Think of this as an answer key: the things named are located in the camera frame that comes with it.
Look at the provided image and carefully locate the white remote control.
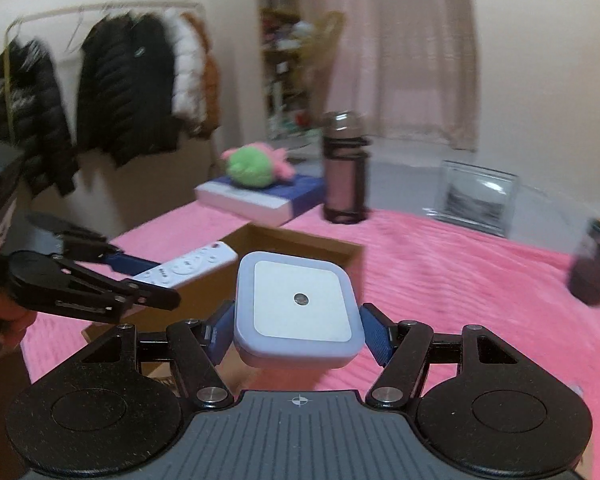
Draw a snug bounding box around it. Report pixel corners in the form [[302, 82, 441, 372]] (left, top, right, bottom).
[[133, 240, 238, 289]]

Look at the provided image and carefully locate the dark glass jar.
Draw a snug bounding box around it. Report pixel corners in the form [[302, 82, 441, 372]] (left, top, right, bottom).
[[567, 218, 600, 307]]

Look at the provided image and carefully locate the white puffer jacket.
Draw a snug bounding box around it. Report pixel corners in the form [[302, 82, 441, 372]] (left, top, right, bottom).
[[161, 9, 204, 122]]

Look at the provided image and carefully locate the brown cardboard box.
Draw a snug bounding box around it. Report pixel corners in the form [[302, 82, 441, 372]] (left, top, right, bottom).
[[82, 222, 366, 396]]

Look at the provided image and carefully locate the pink curtain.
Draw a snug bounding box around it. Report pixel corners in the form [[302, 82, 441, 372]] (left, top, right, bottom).
[[299, 0, 479, 152]]

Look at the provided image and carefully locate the brown jacket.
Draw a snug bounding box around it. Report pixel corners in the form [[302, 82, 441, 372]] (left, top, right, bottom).
[[181, 12, 221, 140]]

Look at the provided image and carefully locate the black printed jacket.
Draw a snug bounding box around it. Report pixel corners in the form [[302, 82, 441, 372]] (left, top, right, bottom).
[[0, 38, 79, 196]]

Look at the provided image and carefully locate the person's hand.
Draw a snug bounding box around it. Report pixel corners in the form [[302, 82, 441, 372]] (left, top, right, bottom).
[[0, 287, 38, 354]]

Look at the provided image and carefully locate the white square night light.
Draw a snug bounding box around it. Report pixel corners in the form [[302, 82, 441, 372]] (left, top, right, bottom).
[[234, 252, 365, 368]]

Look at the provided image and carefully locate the white blue book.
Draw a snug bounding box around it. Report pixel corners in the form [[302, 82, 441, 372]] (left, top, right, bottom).
[[195, 174, 325, 226]]

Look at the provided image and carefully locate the black puffer jacket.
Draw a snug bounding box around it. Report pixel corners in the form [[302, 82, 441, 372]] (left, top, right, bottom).
[[76, 14, 178, 167]]

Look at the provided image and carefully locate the framed picture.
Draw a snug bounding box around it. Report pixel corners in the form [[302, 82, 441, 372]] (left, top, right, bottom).
[[427, 160, 519, 238]]

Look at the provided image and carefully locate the wooden bookshelf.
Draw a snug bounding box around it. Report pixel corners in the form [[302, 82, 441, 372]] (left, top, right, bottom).
[[258, 0, 332, 150]]

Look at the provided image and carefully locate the metal clothes rack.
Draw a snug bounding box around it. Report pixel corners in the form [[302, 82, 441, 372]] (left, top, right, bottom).
[[3, 0, 207, 56]]

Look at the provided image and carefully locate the pink fluffy blanket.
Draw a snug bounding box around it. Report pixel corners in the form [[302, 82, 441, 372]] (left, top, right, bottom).
[[19, 201, 600, 480]]

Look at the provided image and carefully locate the green pink plush toy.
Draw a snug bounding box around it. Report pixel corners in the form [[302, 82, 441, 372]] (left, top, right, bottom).
[[221, 142, 296, 188]]

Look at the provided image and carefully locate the beige fan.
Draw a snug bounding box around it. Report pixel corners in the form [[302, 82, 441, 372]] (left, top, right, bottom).
[[300, 11, 347, 96]]

